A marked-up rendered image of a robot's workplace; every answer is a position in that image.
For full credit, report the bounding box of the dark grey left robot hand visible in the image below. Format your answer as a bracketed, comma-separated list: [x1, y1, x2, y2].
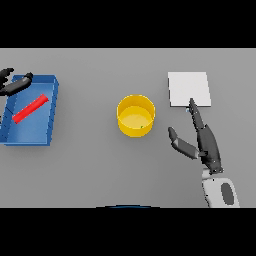
[0, 67, 34, 98]

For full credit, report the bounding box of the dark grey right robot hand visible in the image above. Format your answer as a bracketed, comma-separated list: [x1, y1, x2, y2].
[167, 97, 225, 175]

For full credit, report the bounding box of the red beaker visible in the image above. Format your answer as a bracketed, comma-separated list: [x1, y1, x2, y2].
[12, 93, 50, 125]

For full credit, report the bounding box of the pale square measuring scale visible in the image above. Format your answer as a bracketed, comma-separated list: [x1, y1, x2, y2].
[167, 71, 212, 108]

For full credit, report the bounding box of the yellow bowl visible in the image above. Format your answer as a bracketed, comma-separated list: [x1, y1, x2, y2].
[116, 94, 157, 138]

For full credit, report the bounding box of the blue tray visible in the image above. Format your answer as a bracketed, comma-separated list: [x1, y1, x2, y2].
[0, 74, 60, 147]

